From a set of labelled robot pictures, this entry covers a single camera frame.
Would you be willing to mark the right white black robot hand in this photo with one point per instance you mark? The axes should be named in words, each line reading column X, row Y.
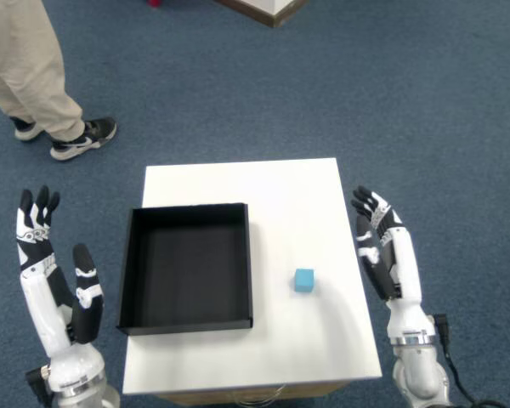
column 404, row 263

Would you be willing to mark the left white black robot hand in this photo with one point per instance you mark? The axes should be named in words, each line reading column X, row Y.
column 42, row 297

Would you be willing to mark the blue cube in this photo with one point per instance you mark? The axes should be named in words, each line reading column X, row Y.
column 304, row 280

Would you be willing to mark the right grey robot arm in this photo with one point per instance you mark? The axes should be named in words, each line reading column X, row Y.
column 416, row 374

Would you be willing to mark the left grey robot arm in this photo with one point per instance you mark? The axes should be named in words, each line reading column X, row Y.
column 85, row 397

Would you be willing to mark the black open box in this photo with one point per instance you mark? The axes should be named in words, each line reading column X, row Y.
column 187, row 272

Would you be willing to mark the black left wrist connector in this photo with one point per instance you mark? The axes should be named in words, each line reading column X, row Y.
column 38, row 382

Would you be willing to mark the white square table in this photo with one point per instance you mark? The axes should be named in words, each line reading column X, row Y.
column 280, row 191

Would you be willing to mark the black white sneaker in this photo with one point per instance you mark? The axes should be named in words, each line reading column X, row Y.
column 25, row 129
column 83, row 140

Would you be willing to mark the beige trousers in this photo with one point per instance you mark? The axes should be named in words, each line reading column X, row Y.
column 21, row 64

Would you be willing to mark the white furniture with wooden base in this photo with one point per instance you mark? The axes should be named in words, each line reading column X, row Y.
column 272, row 10

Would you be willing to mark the red object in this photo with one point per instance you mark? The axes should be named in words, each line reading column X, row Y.
column 155, row 3

